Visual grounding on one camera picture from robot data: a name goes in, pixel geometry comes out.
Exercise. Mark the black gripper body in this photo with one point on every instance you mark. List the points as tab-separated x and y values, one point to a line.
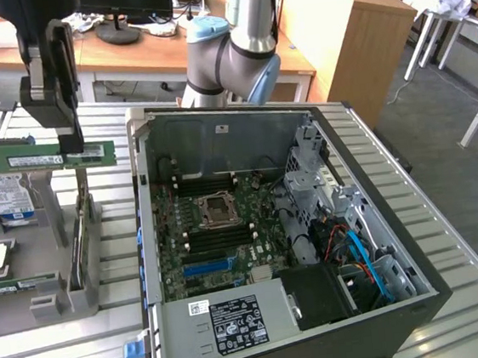
34	16

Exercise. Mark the green RAM stick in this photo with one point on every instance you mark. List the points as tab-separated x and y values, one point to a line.
2	290
23	161

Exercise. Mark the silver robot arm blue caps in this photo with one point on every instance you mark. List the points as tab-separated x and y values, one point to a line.
247	15

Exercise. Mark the black RAM slot bank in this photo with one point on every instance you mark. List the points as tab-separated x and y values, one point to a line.
205	186
219	238

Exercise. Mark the black computer monitor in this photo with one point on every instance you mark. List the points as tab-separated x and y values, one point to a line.
126	2

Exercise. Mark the hard disk with white label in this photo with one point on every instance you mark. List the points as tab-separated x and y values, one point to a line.
3	191

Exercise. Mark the grey parts rack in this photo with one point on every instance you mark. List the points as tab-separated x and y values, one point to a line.
49	207

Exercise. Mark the black expansion slot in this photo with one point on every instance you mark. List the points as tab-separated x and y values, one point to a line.
202	256

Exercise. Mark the blue expansion slot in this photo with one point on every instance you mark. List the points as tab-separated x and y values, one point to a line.
203	269

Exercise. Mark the green motherboard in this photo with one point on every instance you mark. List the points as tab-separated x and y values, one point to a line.
266	231

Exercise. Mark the blue case latch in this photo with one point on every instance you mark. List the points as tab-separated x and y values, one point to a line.
131	352

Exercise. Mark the grey power supply with label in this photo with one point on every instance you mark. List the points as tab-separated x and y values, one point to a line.
182	330

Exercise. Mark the small silver heat sink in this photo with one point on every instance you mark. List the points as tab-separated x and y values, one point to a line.
262	274

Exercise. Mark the wooden cabinet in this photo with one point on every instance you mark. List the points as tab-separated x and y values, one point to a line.
334	28

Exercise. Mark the silver metal disk bay cage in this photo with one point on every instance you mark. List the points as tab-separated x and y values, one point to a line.
354	214

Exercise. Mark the black open PC case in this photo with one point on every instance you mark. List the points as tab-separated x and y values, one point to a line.
399	235

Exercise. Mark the wooden desk white frame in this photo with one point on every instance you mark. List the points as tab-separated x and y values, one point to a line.
145	56

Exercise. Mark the CPU socket metal frame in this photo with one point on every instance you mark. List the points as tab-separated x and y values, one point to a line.
217	211

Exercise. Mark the white frame table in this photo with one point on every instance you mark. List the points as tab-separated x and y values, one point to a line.
425	35

